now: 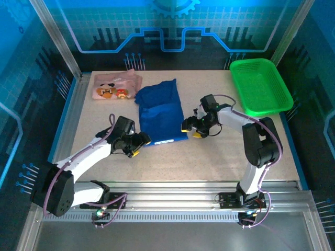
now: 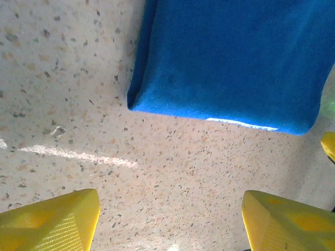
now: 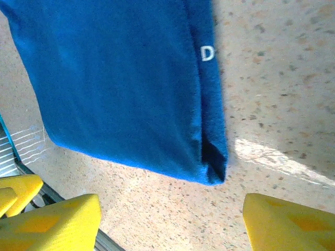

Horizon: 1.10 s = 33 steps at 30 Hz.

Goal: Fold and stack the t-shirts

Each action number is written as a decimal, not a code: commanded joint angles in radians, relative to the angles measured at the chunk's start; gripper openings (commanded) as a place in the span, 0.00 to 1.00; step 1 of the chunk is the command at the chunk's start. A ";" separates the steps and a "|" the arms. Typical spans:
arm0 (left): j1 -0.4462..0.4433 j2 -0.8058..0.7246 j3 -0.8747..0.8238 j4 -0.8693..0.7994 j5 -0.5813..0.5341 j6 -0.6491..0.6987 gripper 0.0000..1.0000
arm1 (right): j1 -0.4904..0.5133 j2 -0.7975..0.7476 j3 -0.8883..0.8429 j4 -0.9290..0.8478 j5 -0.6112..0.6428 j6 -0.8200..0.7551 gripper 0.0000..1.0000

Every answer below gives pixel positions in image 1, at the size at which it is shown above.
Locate blue t-shirt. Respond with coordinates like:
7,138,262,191
134,78,189,147

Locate green plastic basket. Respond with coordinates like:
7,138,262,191
229,58,294,117

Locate pink pixel-print t-shirt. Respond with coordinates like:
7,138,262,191
92,69,143,100

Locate small LED circuit board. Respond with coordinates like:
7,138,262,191
91,206,110,222
237,209,259,223

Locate grey metal panel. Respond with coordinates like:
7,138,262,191
15,211,332,251

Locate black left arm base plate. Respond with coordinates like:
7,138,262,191
80,192,128,210

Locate aluminium frame rail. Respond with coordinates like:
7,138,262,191
31,180,315,214

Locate aluminium side rail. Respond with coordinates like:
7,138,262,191
43,74,92,190

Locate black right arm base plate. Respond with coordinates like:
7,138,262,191
218,192,267,210

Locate slotted grey cable duct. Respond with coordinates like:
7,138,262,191
41,211,306,223

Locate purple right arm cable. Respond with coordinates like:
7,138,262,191
214,94,284,228

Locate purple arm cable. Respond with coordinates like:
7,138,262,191
43,113,129,229
214,94,284,228

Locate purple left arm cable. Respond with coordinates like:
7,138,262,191
43,113,129,229

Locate aluminium frame post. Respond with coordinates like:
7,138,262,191
269,0,316,69
29,0,84,81

